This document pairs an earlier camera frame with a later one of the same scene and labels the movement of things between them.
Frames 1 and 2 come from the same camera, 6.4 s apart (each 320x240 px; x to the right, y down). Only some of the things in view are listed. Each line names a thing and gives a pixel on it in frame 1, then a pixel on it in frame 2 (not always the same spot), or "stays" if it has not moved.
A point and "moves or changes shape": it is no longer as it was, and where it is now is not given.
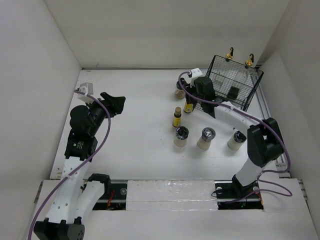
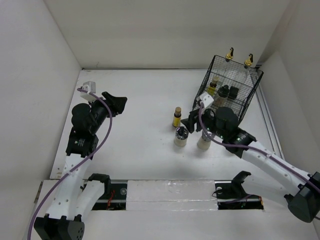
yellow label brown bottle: (176, 119) stays
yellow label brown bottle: (188, 106) moves or changes shape
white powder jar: (181, 135) stays
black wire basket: (233, 83) stays
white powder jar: (208, 134) stays
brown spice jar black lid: (180, 93) -> (223, 94)
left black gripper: (116, 106) stays
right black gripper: (189, 89) -> (189, 122)
